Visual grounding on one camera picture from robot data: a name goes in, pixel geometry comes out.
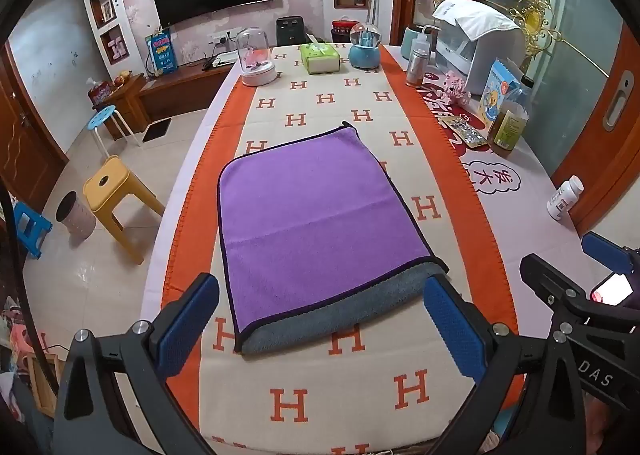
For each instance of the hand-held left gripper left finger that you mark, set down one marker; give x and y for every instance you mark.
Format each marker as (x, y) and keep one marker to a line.
(187, 322)

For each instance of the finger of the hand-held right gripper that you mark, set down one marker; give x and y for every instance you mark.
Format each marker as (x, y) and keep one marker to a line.
(607, 251)
(550, 282)

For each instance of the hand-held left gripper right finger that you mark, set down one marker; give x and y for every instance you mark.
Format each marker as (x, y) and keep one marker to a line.
(452, 322)

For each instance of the purple and grey towel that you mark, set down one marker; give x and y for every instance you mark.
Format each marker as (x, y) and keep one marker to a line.
(310, 215)

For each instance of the pink printed tablecloth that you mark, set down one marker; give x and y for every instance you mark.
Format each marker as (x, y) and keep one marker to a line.
(530, 240)

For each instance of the white pill bottle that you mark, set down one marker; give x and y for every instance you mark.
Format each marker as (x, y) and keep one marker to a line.
(564, 200)

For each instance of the brown glass bottle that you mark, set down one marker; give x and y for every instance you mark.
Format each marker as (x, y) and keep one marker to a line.
(507, 132)

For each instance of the pink trash bin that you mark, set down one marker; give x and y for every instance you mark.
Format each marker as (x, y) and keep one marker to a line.
(75, 215)

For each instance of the yellow plastic stool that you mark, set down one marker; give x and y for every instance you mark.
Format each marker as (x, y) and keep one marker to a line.
(112, 185)

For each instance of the glass sliding door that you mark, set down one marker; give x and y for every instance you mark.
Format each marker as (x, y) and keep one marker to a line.
(575, 85)

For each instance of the silver blister packs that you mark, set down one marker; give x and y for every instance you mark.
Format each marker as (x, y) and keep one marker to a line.
(465, 132)

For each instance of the small blue step stool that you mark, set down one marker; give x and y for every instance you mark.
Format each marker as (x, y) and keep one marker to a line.
(30, 227)

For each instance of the blue picture box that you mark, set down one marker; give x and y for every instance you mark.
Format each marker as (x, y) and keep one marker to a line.
(497, 90)

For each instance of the black floor mat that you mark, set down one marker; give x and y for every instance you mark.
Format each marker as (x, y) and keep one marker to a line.
(156, 130)

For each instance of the pink wrapped toy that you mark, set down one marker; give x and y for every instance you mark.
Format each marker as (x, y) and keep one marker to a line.
(456, 87)

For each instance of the white countertop appliance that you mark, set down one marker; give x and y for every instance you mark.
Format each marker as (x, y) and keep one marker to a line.
(495, 60)

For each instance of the blue round stool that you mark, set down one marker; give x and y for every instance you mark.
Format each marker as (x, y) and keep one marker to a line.
(102, 117)

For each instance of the wooden television cabinet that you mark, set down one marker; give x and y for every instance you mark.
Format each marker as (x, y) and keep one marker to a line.
(175, 90)

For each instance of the red tissue pack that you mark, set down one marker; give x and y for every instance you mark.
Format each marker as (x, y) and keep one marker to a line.
(100, 92)

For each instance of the orange and beige printed blanket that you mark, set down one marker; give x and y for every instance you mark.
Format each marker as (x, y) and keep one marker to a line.
(300, 102)

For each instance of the brown wooden door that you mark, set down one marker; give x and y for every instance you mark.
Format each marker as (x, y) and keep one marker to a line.
(22, 135)

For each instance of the white router box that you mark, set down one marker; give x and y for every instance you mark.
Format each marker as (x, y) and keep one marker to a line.
(222, 60)

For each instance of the white folded cloth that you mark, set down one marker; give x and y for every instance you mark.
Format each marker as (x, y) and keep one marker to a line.
(475, 17)

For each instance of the blue printed box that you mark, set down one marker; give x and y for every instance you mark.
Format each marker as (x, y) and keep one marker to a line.
(162, 52)

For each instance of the white squeeze bottle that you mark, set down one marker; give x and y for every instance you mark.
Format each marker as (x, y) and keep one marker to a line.
(431, 37)

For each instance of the glass dome lamp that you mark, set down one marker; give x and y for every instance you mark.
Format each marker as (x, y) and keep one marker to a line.
(256, 57)

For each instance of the blue snow globe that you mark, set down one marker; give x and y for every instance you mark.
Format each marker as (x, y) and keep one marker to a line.
(365, 52)

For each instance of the green tissue box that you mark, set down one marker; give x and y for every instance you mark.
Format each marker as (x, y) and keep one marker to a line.
(320, 57)

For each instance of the black air fryer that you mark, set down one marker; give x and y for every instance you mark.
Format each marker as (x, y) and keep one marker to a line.
(290, 30)

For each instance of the red pot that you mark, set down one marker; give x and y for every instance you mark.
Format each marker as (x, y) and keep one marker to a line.
(342, 30)

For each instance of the wooden frame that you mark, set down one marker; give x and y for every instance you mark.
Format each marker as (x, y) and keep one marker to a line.
(45, 385)

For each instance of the white wall shelf unit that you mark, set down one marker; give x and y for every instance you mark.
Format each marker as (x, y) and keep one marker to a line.
(102, 10)

